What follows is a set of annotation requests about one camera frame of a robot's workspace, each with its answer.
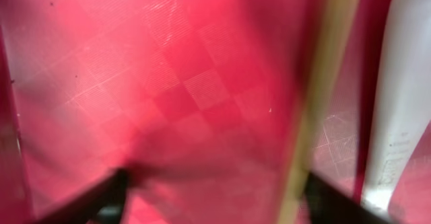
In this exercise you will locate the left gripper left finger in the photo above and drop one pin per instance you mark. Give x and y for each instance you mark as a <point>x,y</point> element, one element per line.
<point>104,203</point>

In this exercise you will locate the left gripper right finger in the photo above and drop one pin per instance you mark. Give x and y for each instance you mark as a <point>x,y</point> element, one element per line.
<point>327,205</point>

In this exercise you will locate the wooden chopstick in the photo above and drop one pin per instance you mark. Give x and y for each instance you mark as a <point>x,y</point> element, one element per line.
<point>331,41</point>

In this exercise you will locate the white plastic fork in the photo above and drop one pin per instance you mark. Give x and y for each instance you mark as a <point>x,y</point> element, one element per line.
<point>402,102</point>

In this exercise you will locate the red plastic serving tray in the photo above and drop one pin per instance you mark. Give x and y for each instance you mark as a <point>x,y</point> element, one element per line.
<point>199,100</point>

